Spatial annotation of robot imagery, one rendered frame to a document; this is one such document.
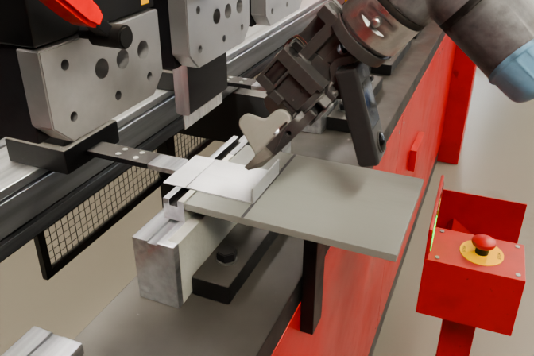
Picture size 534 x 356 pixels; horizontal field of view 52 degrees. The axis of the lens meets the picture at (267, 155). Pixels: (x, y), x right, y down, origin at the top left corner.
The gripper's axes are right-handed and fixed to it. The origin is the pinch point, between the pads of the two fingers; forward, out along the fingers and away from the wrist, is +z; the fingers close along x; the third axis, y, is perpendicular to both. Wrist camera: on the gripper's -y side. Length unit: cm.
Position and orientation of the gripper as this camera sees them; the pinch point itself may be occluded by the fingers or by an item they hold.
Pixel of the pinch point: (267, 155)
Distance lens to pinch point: 69.5
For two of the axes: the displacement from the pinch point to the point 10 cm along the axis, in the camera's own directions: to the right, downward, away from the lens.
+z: -5.9, 5.7, 5.8
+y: -7.0, -7.1, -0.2
